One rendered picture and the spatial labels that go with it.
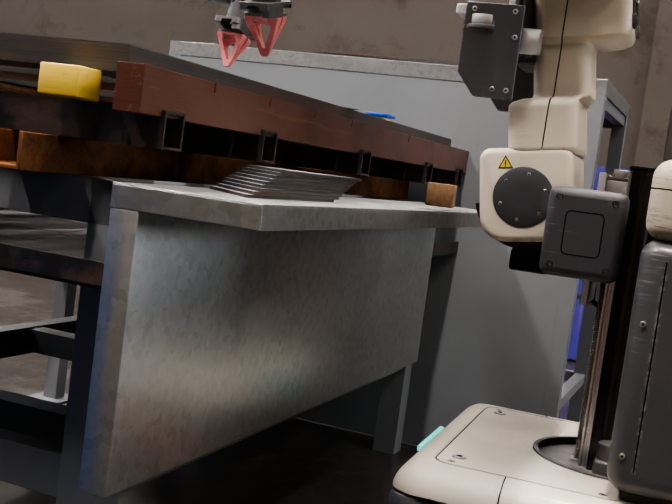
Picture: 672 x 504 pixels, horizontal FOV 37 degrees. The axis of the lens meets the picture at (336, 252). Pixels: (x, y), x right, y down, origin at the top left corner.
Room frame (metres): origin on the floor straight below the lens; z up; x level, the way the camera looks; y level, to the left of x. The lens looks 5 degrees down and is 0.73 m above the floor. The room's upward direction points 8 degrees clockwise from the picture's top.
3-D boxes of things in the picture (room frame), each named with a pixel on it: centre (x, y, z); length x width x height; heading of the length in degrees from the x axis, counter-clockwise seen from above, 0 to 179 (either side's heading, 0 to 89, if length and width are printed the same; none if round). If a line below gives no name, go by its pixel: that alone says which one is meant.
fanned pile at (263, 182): (1.46, 0.10, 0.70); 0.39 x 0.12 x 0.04; 159
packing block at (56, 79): (1.29, 0.36, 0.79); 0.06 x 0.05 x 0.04; 69
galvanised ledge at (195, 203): (1.78, -0.05, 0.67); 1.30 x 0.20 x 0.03; 159
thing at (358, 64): (3.15, -0.13, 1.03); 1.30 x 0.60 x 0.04; 69
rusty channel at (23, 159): (2.07, 0.15, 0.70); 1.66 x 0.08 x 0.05; 159
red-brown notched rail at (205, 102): (2.01, -0.01, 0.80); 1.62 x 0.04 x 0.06; 159
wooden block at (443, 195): (2.24, -0.21, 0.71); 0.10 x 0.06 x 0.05; 171
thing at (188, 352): (1.81, 0.02, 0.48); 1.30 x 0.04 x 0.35; 159
